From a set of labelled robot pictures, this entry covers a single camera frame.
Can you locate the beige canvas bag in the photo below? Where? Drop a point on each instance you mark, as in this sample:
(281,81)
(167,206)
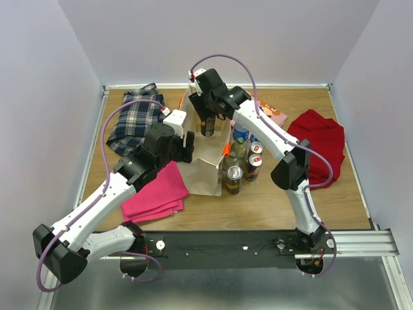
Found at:
(203,175)

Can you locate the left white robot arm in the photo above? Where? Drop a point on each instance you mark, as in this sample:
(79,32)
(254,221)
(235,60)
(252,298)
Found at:
(62,248)

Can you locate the blue cap bottle on table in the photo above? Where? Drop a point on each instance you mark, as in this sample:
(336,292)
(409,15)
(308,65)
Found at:
(239,132)

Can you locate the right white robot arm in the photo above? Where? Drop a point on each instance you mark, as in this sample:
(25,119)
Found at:
(292,156)

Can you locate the magenta folded cloth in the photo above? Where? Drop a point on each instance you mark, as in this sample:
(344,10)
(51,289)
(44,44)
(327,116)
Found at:
(160,198)

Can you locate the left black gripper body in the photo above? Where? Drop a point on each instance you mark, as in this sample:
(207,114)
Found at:
(177,153)

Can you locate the pink printed t-shirt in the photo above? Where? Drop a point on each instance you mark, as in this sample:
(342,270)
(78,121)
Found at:
(274,114)

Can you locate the plaid navy shirt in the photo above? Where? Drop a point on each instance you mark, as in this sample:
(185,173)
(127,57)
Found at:
(135,120)

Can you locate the red top can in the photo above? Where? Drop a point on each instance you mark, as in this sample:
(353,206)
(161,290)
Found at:
(253,166)
(255,148)

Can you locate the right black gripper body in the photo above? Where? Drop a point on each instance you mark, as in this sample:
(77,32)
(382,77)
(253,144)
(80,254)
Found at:
(202,105)

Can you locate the aluminium frame rail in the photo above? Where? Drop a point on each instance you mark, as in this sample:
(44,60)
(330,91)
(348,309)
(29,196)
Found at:
(351,244)

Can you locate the blue cap bottle from bag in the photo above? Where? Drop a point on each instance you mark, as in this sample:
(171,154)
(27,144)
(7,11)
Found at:
(253,138)

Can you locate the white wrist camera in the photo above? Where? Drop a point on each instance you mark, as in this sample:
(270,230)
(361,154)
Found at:
(192,74)
(176,119)

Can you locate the green cap glass bottle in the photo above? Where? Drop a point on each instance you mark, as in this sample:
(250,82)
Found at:
(240,149)
(229,160)

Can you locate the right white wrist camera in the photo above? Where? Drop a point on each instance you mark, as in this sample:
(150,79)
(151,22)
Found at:
(192,74)

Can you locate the red cloth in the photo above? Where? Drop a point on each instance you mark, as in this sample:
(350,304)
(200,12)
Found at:
(326,137)

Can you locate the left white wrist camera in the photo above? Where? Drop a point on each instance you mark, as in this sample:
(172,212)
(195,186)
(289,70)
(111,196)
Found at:
(176,119)

